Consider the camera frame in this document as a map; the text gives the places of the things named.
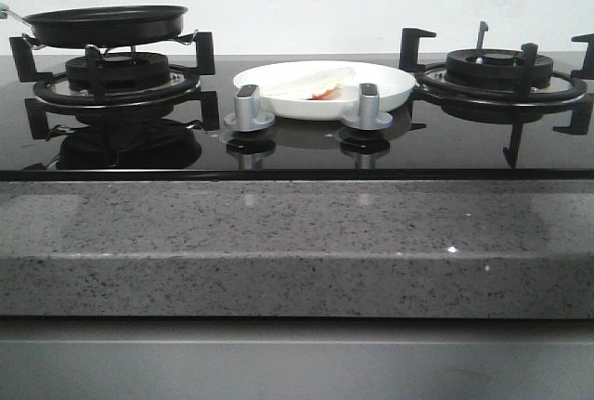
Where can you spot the white round plate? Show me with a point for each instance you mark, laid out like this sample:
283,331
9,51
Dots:
394,87

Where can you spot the black frying pan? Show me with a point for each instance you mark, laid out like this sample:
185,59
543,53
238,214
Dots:
109,26

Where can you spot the black glass gas cooktop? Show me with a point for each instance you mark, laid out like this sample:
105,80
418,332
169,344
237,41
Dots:
188,141

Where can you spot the silver stove control knob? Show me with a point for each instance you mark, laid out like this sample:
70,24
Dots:
249,115
368,116

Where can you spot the black pan support grate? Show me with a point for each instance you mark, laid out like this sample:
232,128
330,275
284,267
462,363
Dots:
53,88
542,87

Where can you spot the black round gas burner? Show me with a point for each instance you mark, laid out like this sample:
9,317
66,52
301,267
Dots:
490,69
120,72

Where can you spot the grey cabinet drawer front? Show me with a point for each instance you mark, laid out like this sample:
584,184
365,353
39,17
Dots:
295,359

